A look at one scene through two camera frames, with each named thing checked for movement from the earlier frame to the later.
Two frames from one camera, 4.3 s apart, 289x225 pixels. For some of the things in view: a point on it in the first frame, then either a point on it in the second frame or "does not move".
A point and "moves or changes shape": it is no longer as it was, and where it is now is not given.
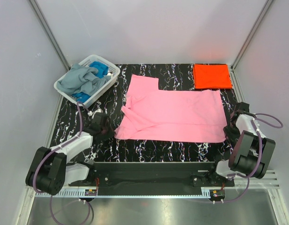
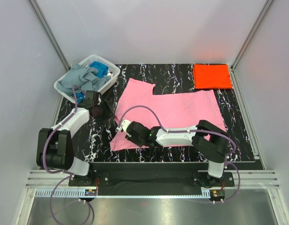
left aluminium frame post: (48, 30) does not move
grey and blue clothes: (81, 79) does not move
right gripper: (226, 131) → (132, 139)
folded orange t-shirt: (211, 76) does not move
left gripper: (111, 133) → (108, 112)
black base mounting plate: (157, 175) does not move
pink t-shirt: (187, 116) moves or changes shape
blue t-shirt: (102, 70) does not move
